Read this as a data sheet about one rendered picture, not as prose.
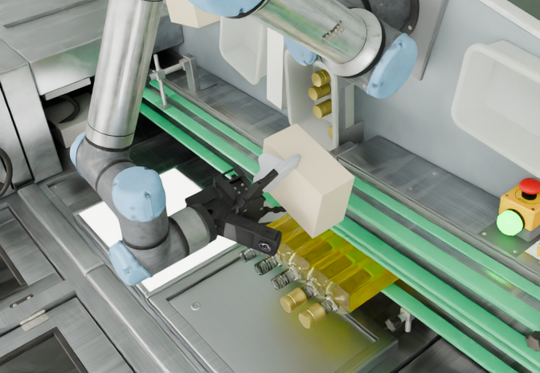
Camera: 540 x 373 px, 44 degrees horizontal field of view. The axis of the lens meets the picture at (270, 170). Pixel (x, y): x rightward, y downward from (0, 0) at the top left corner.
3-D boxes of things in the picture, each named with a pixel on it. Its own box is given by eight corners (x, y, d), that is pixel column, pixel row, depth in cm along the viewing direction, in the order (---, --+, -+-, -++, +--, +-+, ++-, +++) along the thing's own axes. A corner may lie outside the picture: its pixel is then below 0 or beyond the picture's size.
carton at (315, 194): (296, 123, 122) (263, 138, 119) (354, 177, 114) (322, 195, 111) (288, 166, 131) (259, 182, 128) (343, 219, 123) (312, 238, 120)
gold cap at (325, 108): (325, 96, 160) (312, 103, 158) (335, 101, 157) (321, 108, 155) (325, 108, 162) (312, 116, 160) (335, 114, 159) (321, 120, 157)
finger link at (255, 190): (270, 165, 112) (233, 202, 112) (276, 170, 111) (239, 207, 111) (280, 174, 116) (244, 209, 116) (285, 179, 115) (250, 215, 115)
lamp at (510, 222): (502, 223, 122) (492, 230, 121) (505, 204, 120) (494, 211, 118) (523, 235, 119) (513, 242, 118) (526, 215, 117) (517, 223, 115)
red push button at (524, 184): (512, 197, 120) (514, 182, 118) (525, 188, 122) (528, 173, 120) (531, 207, 117) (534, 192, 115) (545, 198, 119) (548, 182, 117)
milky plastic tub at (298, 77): (314, 115, 170) (288, 128, 166) (311, 34, 157) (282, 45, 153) (362, 141, 158) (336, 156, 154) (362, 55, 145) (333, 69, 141)
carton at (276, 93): (284, 90, 177) (267, 98, 174) (287, 9, 161) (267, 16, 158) (299, 101, 174) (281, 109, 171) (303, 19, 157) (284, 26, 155)
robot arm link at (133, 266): (125, 264, 100) (133, 299, 105) (187, 231, 105) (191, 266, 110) (101, 233, 104) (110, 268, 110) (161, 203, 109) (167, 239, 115)
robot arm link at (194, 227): (190, 238, 105) (190, 267, 111) (214, 225, 107) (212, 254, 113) (165, 207, 109) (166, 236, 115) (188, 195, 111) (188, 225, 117)
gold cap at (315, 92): (321, 78, 158) (307, 84, 156) (331, 84, 156) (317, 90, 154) (321, 91, 160) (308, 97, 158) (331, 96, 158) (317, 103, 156)
